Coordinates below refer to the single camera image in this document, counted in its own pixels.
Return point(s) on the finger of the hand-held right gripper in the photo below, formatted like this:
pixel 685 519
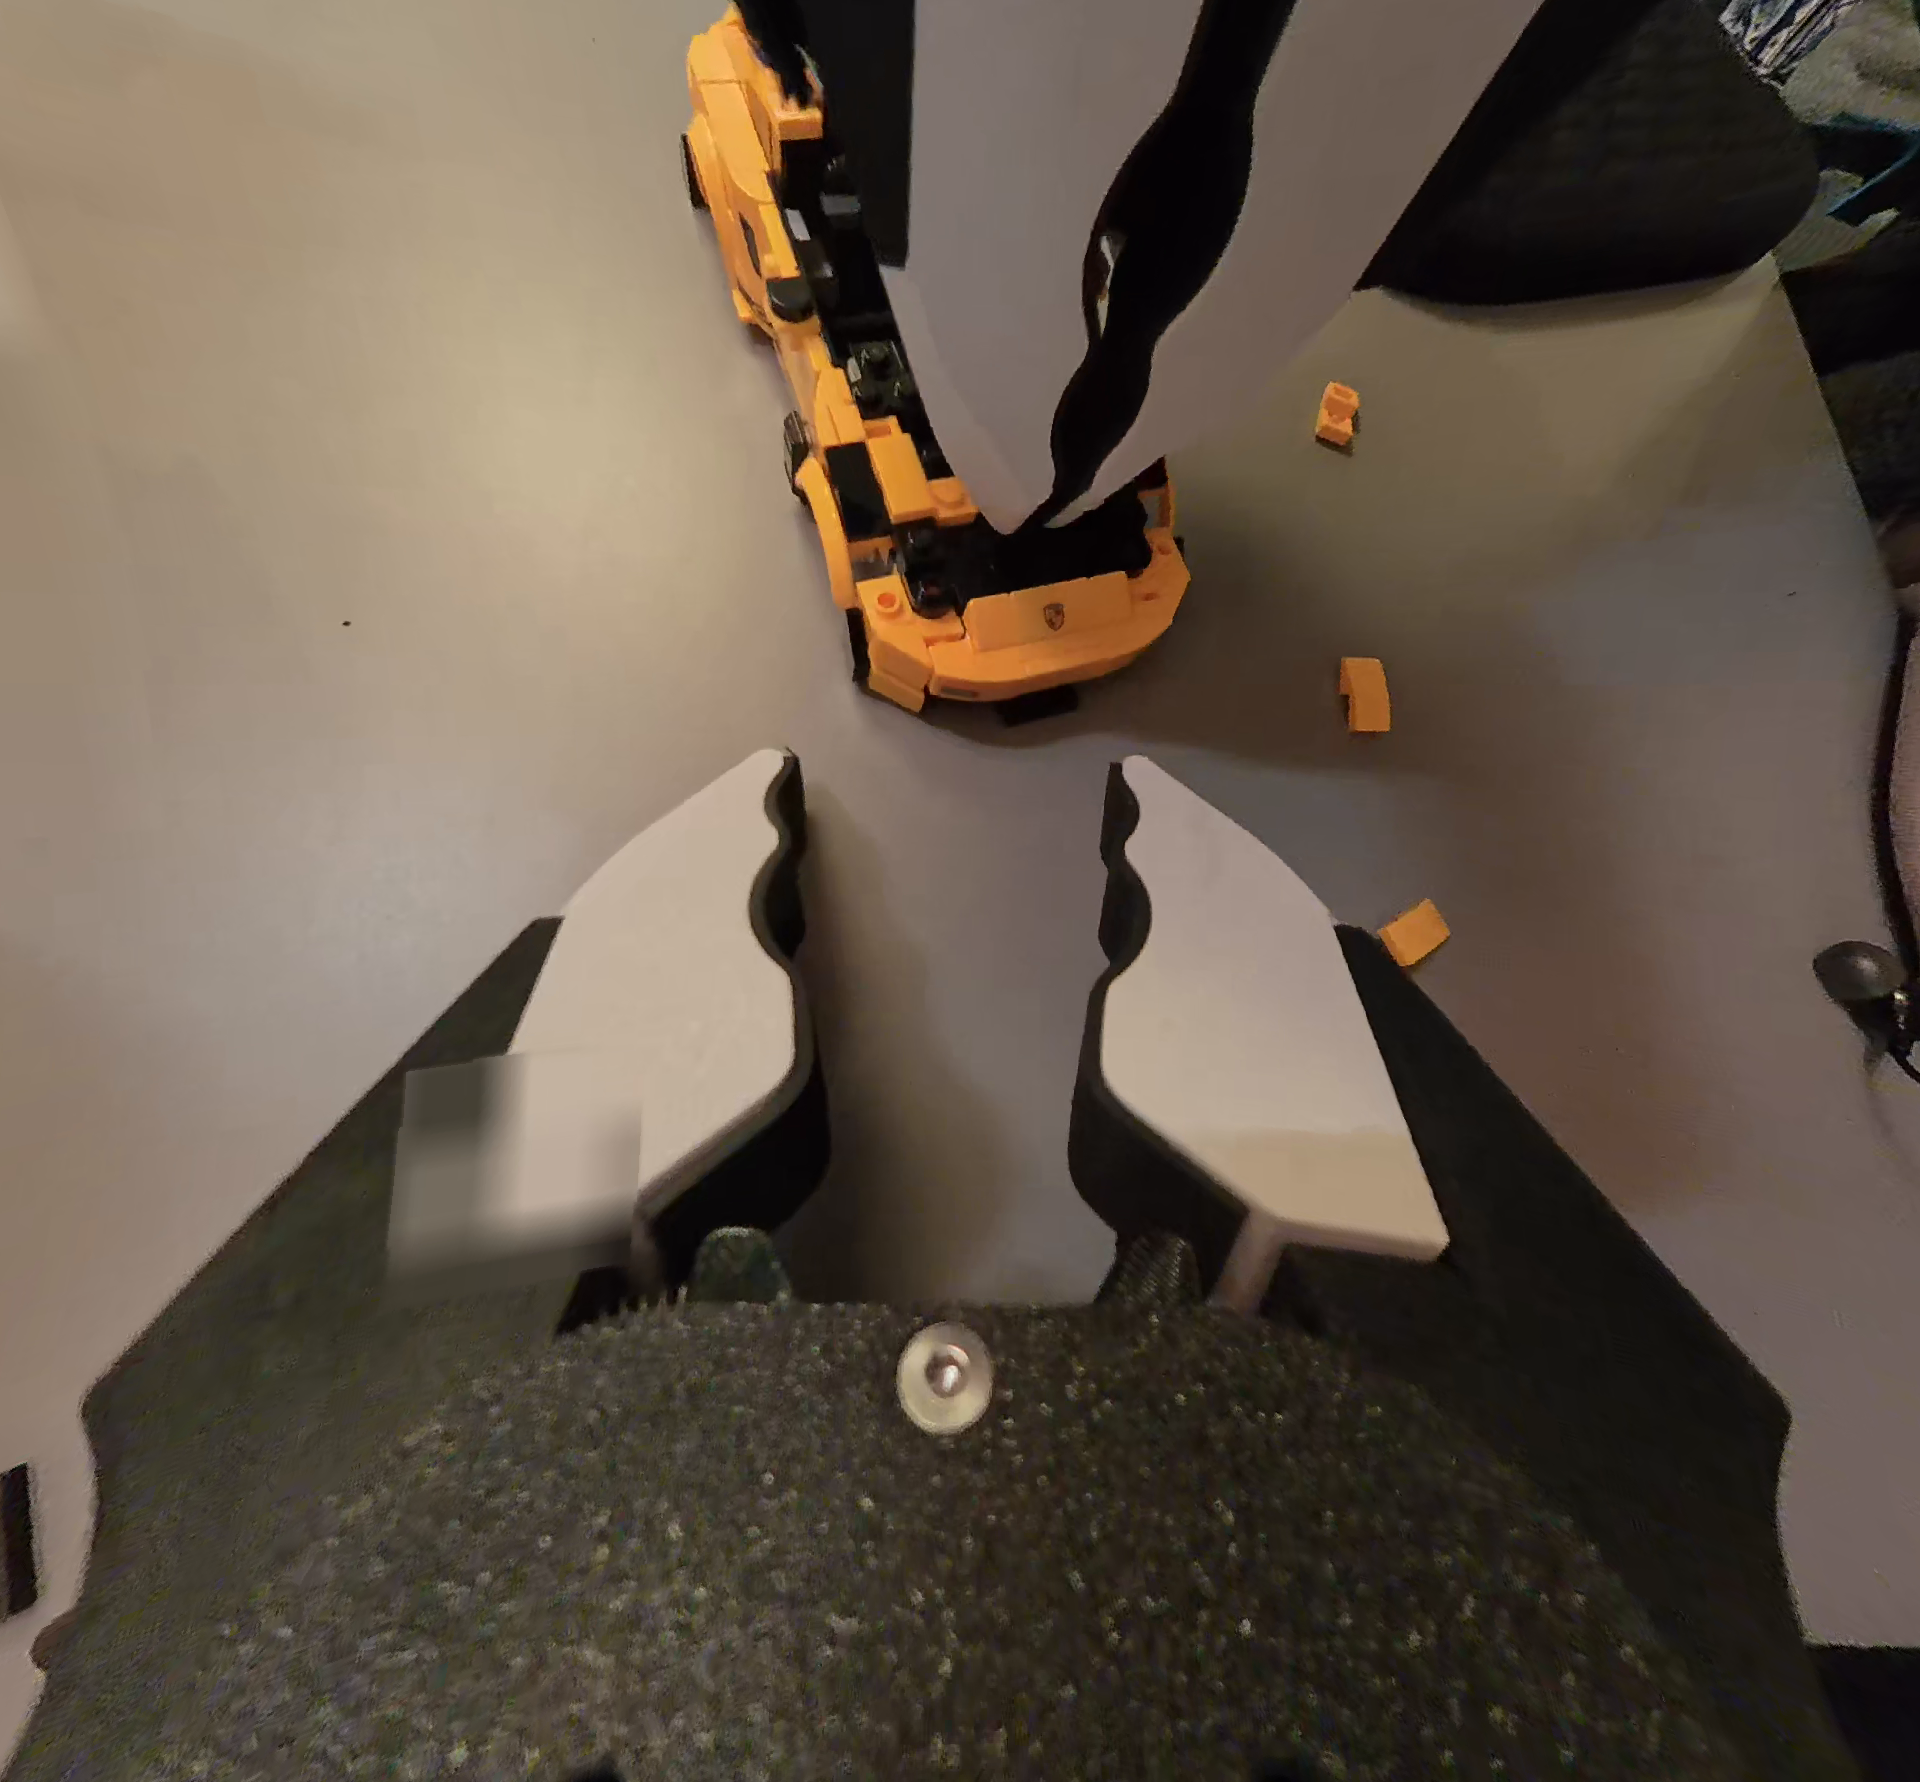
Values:
pixel 1022 163
pixel 1425 41

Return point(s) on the black earphone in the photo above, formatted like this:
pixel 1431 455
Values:
pixel 1862 972

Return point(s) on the black flat lego tile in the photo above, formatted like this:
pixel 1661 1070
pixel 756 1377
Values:
pixel 19 1543

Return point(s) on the orange curved lego slope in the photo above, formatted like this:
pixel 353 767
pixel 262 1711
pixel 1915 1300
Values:
pixel 1413 932
pixel 1367 696

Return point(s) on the orange lego bracket piece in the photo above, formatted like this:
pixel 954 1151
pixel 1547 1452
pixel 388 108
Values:
pixel 1337 414

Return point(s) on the black quilted cushion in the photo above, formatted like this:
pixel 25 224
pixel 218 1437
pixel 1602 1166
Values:
pixel 1649 163

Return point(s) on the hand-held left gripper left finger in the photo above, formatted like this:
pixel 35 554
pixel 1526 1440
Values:
pixel 677 942

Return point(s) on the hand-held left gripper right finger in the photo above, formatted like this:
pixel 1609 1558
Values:
pixel 1246 1034

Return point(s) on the orange lego car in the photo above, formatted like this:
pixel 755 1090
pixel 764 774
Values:
pixel 1035 626

